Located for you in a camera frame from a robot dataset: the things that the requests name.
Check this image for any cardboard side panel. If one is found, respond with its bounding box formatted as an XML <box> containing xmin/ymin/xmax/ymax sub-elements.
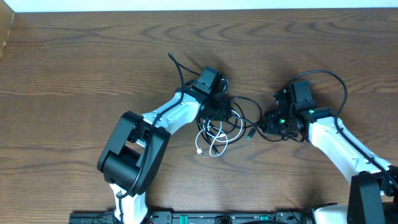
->
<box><xmin>0</xmin><ymin>0</ymin><xmax>16</xmax><ymax>57</ymax></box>

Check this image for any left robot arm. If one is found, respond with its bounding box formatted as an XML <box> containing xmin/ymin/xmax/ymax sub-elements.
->
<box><xmin>97</xmin><ymin>67</ymin><xmax>231</xmax><ymax>223</ymax></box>

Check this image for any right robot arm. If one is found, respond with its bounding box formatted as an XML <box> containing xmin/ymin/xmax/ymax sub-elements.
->
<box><xmin>260</xmin><ymin>82</ymin><xmax>397</xmax><ymax>223</ymax></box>

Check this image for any black usb cable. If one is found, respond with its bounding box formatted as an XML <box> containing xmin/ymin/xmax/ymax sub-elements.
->
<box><xmin>195</xmin><ymin>95</ymin><xmax>305</xmax><ymax>155</ymax></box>

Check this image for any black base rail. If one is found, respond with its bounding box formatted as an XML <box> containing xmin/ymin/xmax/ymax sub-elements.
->
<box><xmin>68</xmin><ymin>211</ymin><xmax>352</xmax><ymax>224</ymax></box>

